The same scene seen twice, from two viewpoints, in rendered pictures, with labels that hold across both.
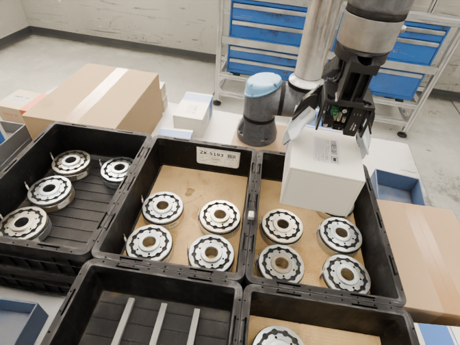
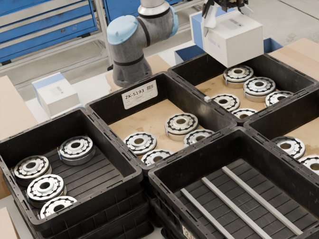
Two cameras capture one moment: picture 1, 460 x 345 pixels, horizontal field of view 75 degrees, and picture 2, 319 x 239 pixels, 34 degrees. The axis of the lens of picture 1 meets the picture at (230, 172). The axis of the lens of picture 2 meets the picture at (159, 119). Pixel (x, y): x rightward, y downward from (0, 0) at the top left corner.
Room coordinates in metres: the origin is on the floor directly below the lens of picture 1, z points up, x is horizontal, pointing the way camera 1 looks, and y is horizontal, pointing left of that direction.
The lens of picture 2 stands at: (-0.63, 0.69, 1.80)
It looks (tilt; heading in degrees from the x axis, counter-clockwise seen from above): 35 degrees down; 331
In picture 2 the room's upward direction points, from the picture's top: 10 degrees counter-clockwise
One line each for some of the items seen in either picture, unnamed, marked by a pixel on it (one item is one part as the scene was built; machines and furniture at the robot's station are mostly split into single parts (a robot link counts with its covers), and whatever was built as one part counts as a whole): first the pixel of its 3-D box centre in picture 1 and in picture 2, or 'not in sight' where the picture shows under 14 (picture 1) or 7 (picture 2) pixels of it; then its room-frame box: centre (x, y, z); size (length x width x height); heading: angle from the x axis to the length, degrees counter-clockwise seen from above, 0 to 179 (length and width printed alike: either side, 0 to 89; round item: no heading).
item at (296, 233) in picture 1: (282, 225); (223, 103); (0.46, -0.14, 0.86); 0.10 x 0.10 x 0.01
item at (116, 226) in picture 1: (189, 209); (159, 131); (0.48, 0.09, 0.87); 0.40 x 0.30 x 0.11; 176
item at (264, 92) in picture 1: (263, 95); (126, 37); (0.94, -0.09, 0.95); 0.13 x 0.12 x 0.14; 86
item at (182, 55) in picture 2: not in sight; (201, 63); (0.89, -0.37, 0.74); 0.20 x 0.15 x 0.07; 165
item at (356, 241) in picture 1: (340, 234); (259, 86); (0.45, -0.29, 0.86); 0.10 x 0.10 x 0.01
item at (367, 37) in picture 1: (370, 31); not in sight; (0.43, -0.17, 1.33); 0.08 x 0.08 x 0.05
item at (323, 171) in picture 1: (319, 156); (225, 33); (0.46, -0.17, 1.09); 0.20 x 0.12 x 0.09; 172
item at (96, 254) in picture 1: (189, 195); (156, 117); (0.48, 0.09, 0.92); 0.40 x 0.30 x 0.02; 176
